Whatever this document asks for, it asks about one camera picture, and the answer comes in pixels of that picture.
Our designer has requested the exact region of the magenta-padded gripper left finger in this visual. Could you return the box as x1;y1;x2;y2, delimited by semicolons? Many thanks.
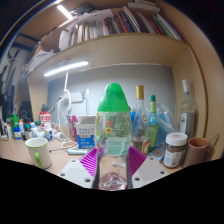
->
57;148;99;190

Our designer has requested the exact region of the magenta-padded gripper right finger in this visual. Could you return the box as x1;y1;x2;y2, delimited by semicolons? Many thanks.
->
125;146;169;190

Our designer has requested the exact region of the clear bottle with green cap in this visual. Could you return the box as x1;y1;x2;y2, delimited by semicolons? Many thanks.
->
94;82;133;191

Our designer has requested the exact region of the light blue tube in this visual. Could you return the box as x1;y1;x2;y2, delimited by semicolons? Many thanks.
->
67;148;89;156

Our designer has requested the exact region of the brown jar with white lid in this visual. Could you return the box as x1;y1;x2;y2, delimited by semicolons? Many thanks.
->
163;132;189;169

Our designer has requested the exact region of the blue and white carton box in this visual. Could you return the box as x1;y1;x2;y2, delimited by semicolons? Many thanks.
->
75;115;98;150

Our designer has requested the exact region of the glass bottle with yellow cap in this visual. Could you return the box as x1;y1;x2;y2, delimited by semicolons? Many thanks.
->
130;84;150;155

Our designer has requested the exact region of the green glass bottle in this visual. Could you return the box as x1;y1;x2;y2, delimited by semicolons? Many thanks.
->
147;94;160;153

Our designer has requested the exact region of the magenta packet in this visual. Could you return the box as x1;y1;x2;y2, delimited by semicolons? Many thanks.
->
67;115;78;141

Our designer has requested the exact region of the brown ceramic cup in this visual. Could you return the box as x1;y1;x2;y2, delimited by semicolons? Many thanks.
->
182;137;215;169

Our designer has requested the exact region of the blue plastic bag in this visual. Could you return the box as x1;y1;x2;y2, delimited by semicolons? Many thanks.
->
129;103;181;148

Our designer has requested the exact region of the small dark bottle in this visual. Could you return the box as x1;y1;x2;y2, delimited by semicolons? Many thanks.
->
24;123;33;140

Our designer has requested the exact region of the white bottle with red label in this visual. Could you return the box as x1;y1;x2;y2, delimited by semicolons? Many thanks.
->
39;105;52;125

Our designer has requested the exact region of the tall clear glass bottle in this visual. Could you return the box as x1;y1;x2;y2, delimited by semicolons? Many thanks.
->
179;79;199;140

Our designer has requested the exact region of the small blue-capped bottle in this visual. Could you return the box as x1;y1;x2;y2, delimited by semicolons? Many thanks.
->
13;126;22;141

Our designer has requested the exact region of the green plastic bottle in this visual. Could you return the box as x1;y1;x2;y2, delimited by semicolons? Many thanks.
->
9;114;20;137

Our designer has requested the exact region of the under-shelf light bar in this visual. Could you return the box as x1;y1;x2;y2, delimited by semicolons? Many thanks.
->
43;60;90;78

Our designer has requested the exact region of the dark hanging clothing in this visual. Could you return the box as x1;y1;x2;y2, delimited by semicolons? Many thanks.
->
0;46;22;118

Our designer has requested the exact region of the wooden shelf unit with books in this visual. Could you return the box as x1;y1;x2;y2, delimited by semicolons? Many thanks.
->
25;0;202;83

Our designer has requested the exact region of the ceiling light bar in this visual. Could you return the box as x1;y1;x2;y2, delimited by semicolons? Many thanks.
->
56;4;74;21

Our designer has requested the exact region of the white mug with green handle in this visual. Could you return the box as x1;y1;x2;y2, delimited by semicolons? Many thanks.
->
24;137;54;170

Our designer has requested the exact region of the white cable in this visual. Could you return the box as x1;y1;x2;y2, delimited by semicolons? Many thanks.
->
49;71;80;150

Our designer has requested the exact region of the white wall socket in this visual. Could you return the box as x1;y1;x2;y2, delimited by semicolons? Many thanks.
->
69;91;84;104

